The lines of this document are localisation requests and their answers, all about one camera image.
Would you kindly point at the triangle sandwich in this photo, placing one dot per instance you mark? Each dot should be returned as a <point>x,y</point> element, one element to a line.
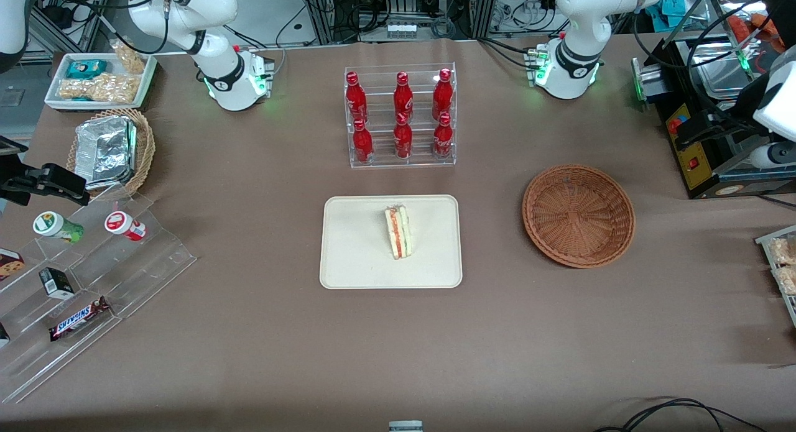
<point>398,233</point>

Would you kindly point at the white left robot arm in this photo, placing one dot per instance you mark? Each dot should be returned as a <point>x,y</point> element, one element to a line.
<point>578,53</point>

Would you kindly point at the brown round wicker basket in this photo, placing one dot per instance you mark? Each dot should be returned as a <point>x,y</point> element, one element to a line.
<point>578,217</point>

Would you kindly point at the cream plastic tray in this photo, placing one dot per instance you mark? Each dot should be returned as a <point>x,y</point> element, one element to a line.
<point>354,245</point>

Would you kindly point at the aluminium frame rack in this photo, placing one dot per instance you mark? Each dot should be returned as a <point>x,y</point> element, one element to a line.
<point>323,12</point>

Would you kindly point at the black food warmer yellow panel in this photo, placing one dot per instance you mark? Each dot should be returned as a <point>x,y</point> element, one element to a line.
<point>699,171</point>

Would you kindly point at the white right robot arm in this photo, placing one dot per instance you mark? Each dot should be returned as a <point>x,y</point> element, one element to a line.
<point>217,53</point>

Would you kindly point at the small clear peanut snack bag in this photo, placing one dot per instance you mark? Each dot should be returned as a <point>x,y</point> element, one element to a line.
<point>129,58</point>

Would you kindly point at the clear acrylic stepped stand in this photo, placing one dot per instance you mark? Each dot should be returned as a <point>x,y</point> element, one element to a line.
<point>143,270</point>

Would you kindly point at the small black box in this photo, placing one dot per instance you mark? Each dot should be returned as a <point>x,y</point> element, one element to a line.
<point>56,283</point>

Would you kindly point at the large clear peanut snack bag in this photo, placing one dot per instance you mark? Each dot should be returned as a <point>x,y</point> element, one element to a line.
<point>96,89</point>

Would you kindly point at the teal box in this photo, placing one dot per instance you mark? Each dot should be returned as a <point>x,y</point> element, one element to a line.
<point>676,3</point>

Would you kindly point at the clear acrylic bottle rack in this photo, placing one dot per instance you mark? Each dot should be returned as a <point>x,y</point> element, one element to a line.
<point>423,161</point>

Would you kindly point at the white snack tray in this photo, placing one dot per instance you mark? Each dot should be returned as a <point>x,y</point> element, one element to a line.
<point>146,87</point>

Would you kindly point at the silver metal cylinder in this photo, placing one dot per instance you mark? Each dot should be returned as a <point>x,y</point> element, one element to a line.
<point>650,79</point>

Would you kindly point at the white power strip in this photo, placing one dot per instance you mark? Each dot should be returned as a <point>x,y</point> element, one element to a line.
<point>401,29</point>

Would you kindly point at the red lidded cup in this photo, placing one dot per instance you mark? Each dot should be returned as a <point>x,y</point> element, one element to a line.
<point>123,224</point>

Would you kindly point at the green lidded cup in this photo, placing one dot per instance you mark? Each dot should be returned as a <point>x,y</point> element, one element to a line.
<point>56,225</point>

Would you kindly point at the grey metal snack tray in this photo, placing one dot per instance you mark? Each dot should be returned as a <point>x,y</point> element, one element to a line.
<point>765,239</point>

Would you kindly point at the orange fried food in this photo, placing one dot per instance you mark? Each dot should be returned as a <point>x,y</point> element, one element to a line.
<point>740,27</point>

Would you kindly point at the light wicker basket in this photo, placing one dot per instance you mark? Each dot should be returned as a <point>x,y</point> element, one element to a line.
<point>146,152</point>

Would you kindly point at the teal snack packet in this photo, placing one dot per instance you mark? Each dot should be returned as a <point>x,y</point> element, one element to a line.
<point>86,68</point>

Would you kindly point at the silver foil package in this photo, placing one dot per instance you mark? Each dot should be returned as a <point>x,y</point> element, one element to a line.
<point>106,149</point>

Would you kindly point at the brown cookie box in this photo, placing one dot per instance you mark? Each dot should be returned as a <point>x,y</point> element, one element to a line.
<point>9,264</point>

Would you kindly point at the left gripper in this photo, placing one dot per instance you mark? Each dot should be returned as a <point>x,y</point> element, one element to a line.
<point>732,122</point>

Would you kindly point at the red cola bottle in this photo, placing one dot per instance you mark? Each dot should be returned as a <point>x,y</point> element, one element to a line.
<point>354,96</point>
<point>443,93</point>
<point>403,96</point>
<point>362,143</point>
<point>443,140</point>
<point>403,140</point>

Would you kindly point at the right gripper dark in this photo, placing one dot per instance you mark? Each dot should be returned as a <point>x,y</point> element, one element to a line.
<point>9,177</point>

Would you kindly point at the snickers chocolate bar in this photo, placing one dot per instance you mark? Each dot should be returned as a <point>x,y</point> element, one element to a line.
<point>79,319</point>

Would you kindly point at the puffed rice snack pack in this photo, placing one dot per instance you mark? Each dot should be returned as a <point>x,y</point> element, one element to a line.
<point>788,280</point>
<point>783,250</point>

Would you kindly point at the small grey device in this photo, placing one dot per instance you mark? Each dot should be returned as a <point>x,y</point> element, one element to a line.
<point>405,426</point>

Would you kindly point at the steel food pan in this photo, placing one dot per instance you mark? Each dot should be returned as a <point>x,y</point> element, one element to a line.
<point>715,65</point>

